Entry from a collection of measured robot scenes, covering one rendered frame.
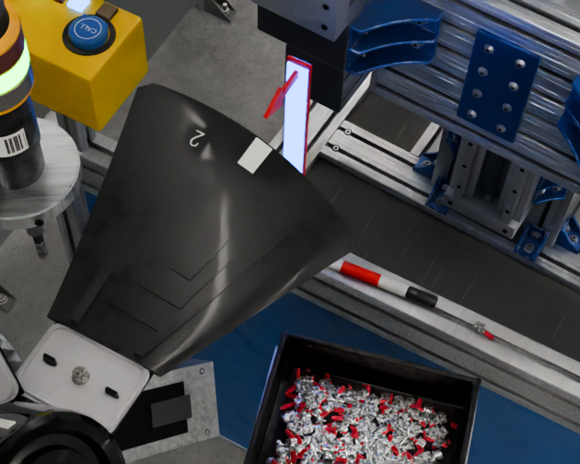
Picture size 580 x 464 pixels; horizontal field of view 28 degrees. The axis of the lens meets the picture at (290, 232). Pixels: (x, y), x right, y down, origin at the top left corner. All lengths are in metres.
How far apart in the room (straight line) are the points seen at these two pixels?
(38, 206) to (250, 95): 1.92
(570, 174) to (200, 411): 0.72
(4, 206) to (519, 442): 0.95
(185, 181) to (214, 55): 1.66
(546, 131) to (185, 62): 1.21
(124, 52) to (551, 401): 0.59
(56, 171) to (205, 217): 0.31
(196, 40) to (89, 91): 1.44
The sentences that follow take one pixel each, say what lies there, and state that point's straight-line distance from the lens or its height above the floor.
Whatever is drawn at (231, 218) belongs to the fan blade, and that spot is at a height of 1.19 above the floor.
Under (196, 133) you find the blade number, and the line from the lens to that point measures 0.98.
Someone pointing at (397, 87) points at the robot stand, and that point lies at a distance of 1.64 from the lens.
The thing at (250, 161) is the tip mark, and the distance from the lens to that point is 0.98.
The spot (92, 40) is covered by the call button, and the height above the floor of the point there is 1.08.
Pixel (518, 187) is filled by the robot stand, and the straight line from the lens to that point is 1.87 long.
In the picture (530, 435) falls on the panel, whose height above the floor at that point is 0.69.
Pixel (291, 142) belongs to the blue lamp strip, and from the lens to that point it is 1.13.
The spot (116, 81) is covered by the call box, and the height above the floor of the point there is 1.03.
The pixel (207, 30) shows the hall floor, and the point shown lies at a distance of 2.66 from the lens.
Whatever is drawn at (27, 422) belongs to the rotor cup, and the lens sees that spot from 0.80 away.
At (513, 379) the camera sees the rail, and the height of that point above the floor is 0.83.
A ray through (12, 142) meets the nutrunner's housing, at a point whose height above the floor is 1.51.
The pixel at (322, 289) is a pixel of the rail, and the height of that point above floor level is 0.82.
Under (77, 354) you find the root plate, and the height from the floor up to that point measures 1.18.
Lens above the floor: 1.99
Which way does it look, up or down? 58 degrees down
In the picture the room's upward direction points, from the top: 3 degrees clockwise
